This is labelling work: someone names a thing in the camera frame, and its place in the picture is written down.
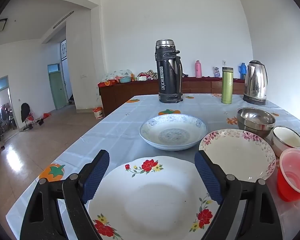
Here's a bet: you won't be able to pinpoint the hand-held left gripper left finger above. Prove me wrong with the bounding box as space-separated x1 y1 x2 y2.
19 149 110 240

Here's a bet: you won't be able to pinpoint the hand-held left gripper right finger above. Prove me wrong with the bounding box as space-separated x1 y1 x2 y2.
194 150 283 240

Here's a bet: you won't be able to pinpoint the white plate with pink flowers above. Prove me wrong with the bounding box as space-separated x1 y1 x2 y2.
199 129 276 182

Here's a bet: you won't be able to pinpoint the stainless steel bowl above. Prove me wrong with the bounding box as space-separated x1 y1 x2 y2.
237 107 276 138

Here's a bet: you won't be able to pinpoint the white plate with blue pattern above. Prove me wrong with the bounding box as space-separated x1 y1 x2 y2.
139 114 207 151

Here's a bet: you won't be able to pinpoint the white plate with red flowers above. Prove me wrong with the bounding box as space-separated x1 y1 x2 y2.
87 156 222 240

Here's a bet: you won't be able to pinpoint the stainless steel electric kettle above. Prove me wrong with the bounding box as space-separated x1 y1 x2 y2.
243 60 268 106

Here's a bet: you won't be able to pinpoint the green tumbler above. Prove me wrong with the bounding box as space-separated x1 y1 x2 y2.
221 67 234 104

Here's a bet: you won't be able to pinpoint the dark wooden cabinet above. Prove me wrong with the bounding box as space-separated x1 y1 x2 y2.
99 76 245 117

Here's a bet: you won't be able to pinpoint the orange cardboard box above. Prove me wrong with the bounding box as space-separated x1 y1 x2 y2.
97 79 118 87

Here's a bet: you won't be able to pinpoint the green door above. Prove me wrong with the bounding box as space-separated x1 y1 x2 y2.
49 71 67 110

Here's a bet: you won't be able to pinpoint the clear plastic bag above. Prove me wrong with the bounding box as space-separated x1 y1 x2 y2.
102 69 133 82

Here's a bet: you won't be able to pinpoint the large black thermos flask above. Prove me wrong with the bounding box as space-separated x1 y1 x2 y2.
155 39 183 104

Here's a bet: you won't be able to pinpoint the parked motorbikes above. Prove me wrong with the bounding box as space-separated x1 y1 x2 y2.
0 105 15 140

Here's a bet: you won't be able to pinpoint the colourful patterned cloth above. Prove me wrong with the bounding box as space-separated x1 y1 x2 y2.
137 70 158 80

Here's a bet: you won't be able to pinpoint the barred window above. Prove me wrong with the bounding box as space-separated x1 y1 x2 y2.
60 39 67 60

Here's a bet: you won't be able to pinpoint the fluorescent ceiling lamp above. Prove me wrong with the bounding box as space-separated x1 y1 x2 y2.
53 11 74 29

